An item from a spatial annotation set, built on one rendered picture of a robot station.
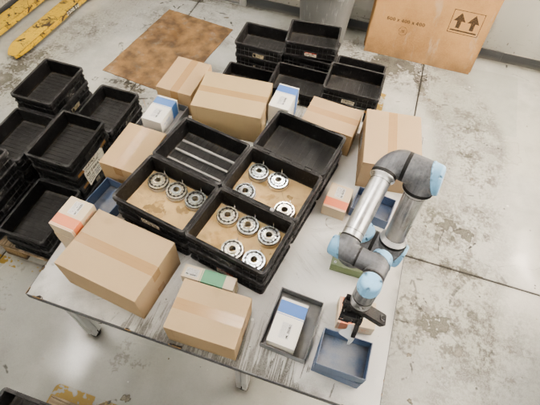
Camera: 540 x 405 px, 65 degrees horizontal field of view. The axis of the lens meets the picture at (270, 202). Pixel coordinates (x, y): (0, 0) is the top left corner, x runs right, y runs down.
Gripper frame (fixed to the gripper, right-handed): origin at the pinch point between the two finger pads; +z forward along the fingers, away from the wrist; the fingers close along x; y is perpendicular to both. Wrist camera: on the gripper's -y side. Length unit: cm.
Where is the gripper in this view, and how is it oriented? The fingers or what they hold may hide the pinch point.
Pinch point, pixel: (353, 326)
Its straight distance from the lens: 172.9
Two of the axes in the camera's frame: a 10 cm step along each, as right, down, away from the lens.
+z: -0.7, 6.2, 7.8
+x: -3.3, 7.3, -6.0
